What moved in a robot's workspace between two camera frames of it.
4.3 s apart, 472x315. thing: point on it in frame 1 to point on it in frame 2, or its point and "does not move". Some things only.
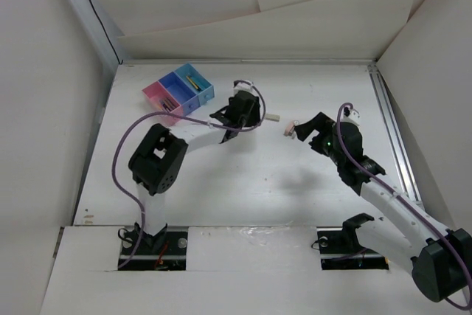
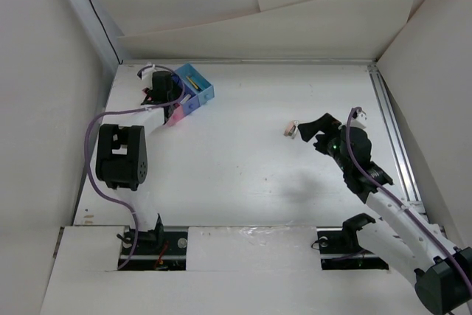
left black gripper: x=253 y=118 to x=178 y=93
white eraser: x=273 y=117 to x=185 y=99
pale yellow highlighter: x=194 y=83 does not move
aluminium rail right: x=404 y=170 does not move
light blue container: x=195 y=80 does not move
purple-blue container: x=182 y=93 does not move
